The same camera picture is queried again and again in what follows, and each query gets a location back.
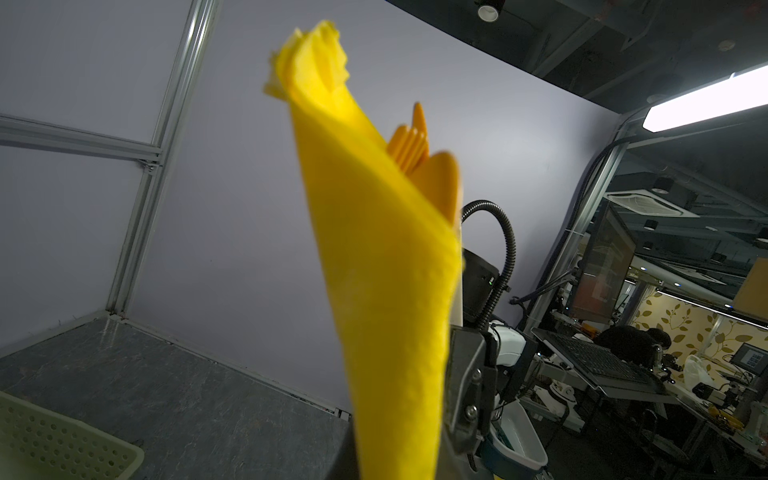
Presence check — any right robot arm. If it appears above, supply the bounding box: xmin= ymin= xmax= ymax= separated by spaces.
xmin=440 ymin=200 xmax=548 ymax=479

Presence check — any computer monitor in background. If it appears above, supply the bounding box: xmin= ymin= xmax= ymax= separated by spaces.
xmin=567 ymin=200 xmax=636 ymax=324

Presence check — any orange plastic fork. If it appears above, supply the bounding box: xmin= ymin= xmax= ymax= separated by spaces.
xmin=386 ymin=124 xmax=429 ymax=176

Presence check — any ceiling strip light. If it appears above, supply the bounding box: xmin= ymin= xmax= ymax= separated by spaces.
xmin=642 ymin=65 xmax=767 ymax=133

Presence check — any orange plastic spoon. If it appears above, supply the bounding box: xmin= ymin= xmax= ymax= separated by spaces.
xmin=409 ymin=151 xmax=463 ymax=228

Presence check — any light green plastic basket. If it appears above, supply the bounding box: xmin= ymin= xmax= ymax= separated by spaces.
xmin=1 ymin=392 xmax=145 ymax=480

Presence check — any black keyboard in background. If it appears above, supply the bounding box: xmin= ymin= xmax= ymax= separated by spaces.
xmin=532 ymin=328 xmax=665 ymax=394

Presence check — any yellow paper napkin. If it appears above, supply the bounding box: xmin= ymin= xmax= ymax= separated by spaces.
xmin=264 ymin=21 xmax=462 ymax=479

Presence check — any orange plastic knife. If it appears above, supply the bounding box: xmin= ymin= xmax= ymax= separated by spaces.
xmin=411 ymin=102 xmax=428 ymax=138

